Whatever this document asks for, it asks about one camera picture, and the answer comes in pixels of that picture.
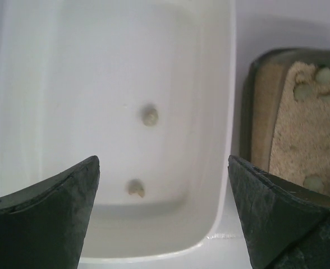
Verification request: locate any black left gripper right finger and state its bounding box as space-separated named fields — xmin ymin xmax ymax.
xmin=228 ymin=155 xmax=330 ymax=268

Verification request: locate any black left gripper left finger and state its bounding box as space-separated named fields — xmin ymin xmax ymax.
xmin=0 ymin=156 xmax=100 ymax=268

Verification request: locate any dark translucent litter box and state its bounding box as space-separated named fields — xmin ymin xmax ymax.
xmin=240 ymin=48 xmax=330 ymax=196

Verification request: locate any white plastic bin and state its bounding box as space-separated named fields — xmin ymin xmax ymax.
xmin=0 ymin=1 xmax=236 ymax=263

